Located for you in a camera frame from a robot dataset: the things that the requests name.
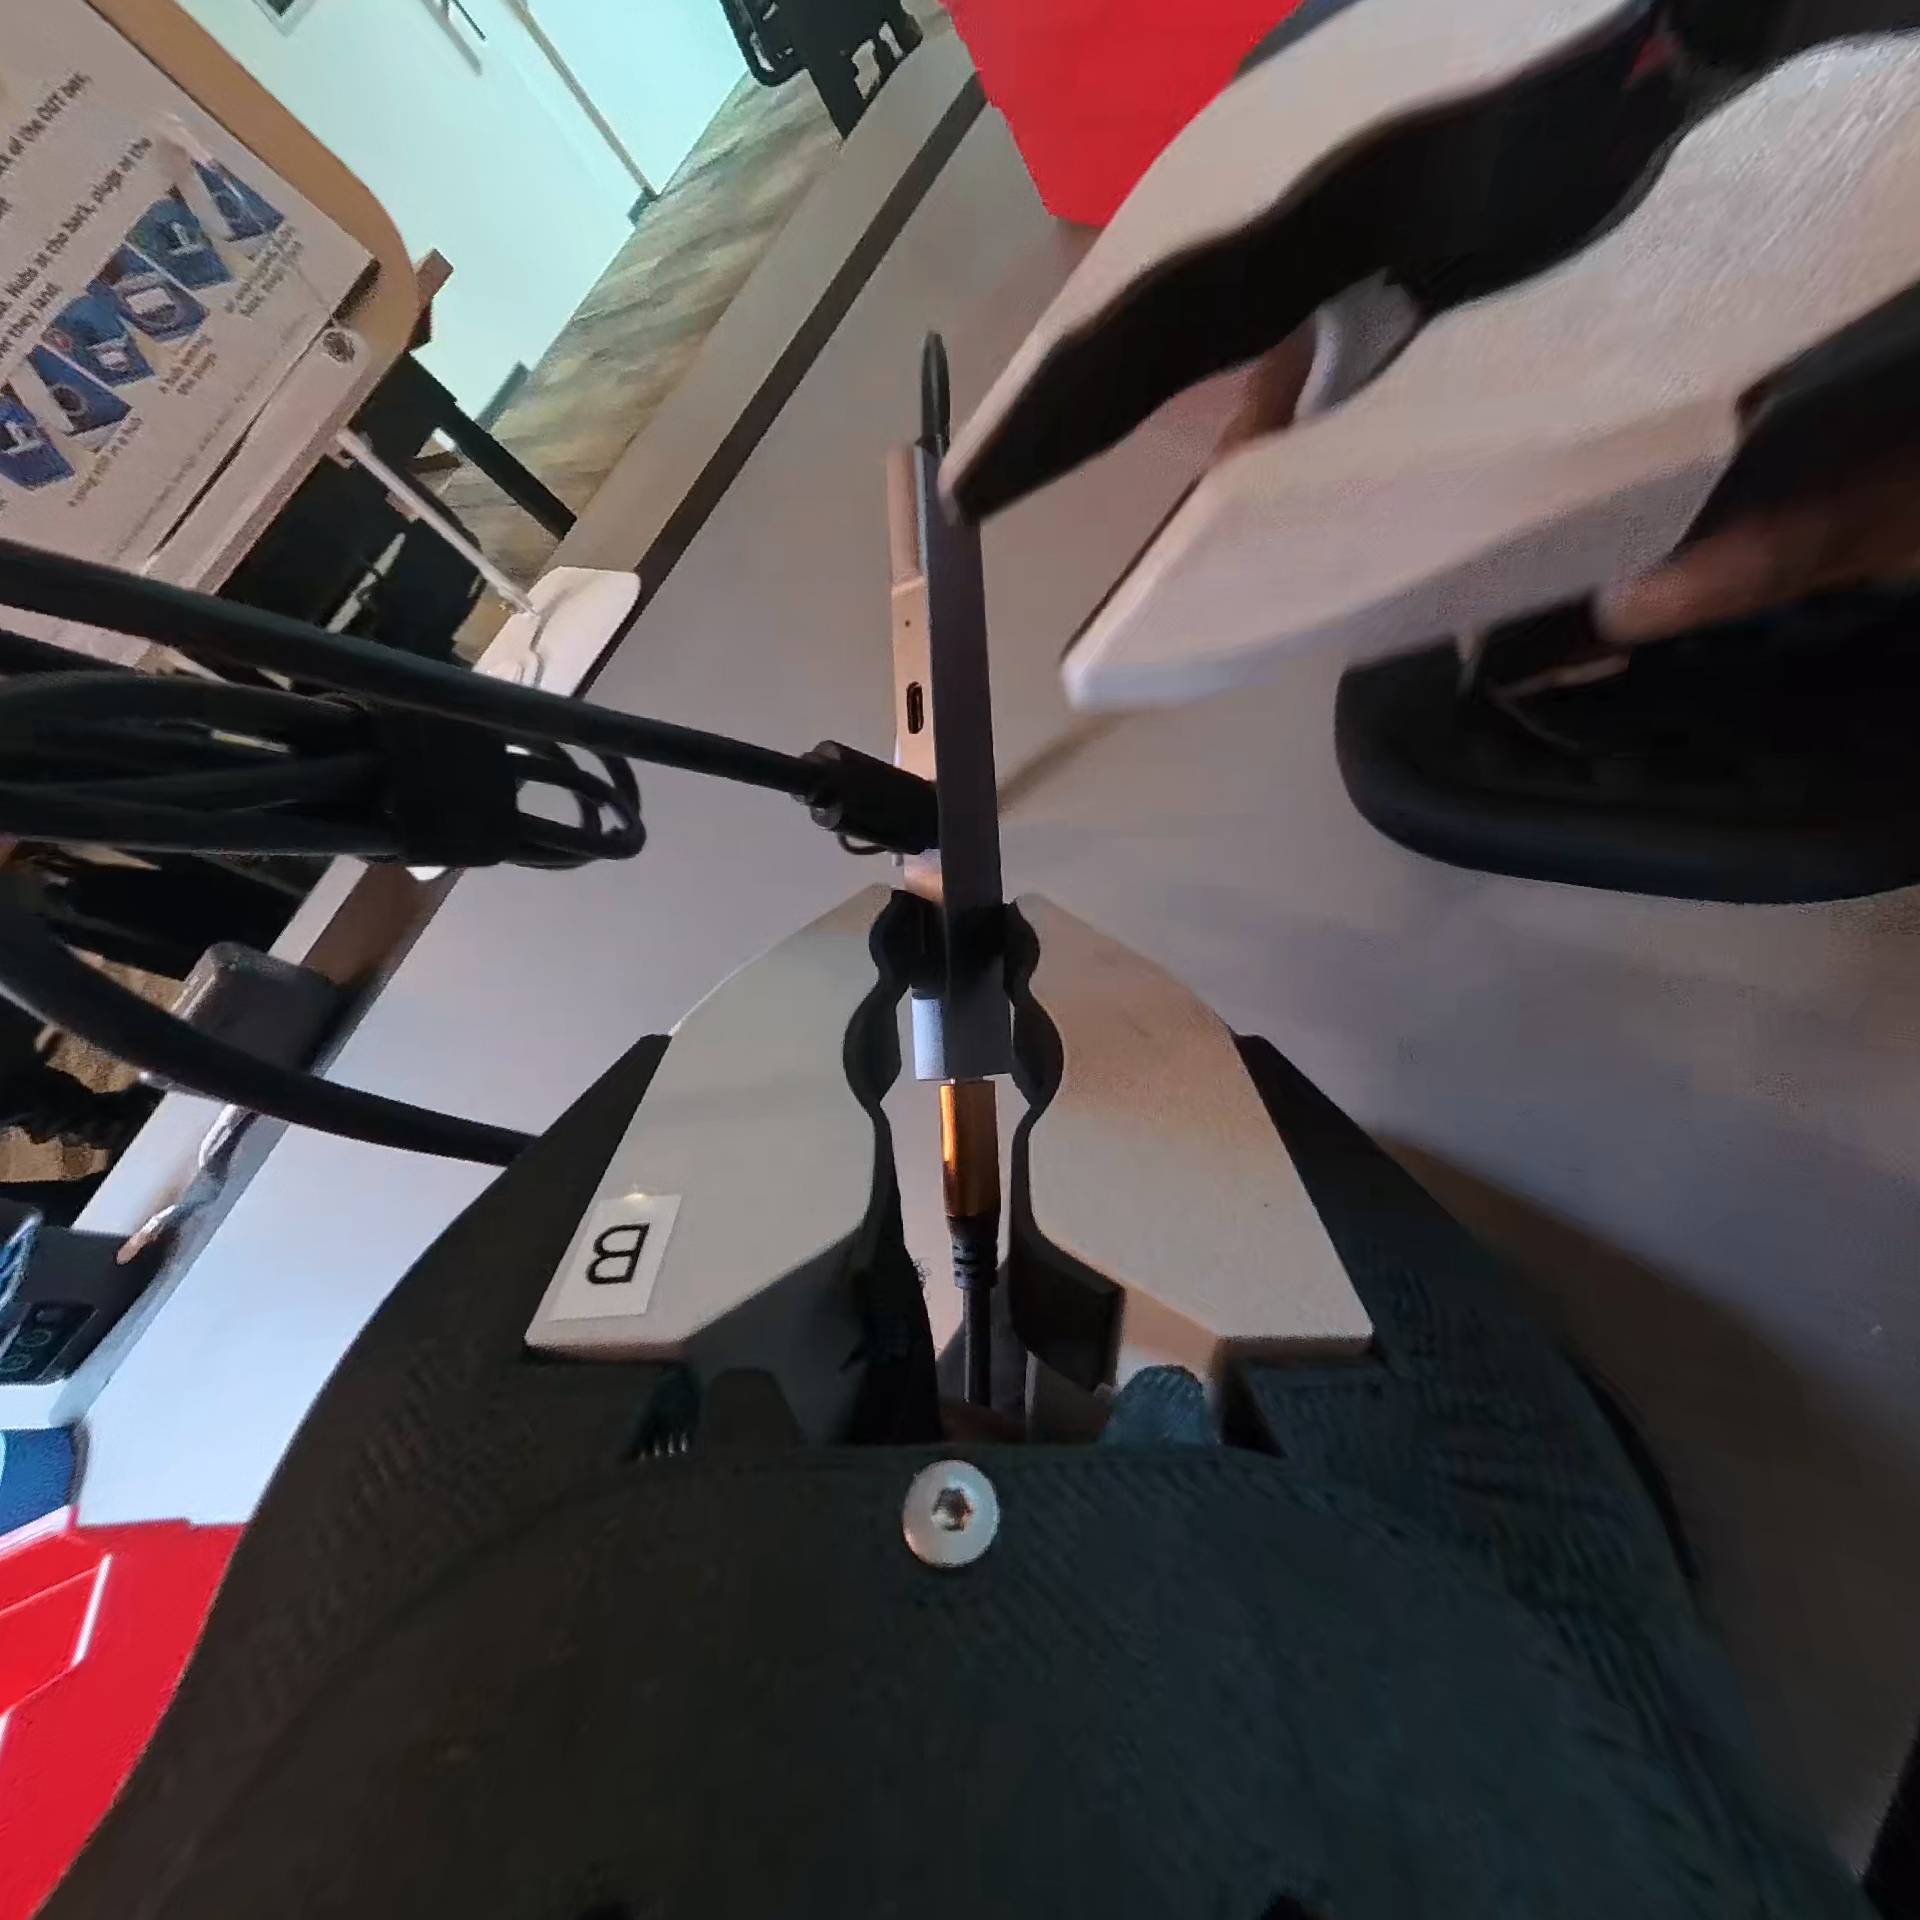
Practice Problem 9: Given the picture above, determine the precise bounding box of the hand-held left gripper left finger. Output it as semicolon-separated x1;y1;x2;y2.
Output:
526;884;941;1450

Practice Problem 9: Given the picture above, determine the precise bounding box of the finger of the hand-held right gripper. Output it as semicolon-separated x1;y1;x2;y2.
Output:
942;0;1659;520
1064;37;1920;712

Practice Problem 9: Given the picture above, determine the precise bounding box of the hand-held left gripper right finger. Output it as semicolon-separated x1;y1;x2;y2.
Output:
997;893;1377;1442

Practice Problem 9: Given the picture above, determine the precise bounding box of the red plastic bin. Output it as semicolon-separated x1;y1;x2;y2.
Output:
942;0;1309;226

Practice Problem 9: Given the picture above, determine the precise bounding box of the black cable with orange plugs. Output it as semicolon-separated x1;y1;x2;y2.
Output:
933;1079;1003;1413

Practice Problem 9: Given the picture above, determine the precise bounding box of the black usb-c cable with tie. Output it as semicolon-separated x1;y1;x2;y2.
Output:
0;536;944;1167

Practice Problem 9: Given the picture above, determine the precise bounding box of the slim grey usb hub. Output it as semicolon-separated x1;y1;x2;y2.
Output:
885;334;1010;1085

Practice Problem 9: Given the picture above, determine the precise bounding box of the black mesh pad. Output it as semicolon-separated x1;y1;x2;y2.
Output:
1333;599;1920;906

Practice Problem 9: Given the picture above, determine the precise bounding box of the grey plastic block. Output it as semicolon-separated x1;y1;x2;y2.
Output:
176;941;358;1070

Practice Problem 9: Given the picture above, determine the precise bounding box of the white plastic block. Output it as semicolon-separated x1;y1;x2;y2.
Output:
463;564;643;694

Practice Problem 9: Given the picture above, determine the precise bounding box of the red white printed box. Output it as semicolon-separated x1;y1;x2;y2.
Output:
0;1511;246;1920

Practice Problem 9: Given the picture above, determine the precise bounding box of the black metal frame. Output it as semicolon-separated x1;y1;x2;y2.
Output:
719;0;928;138

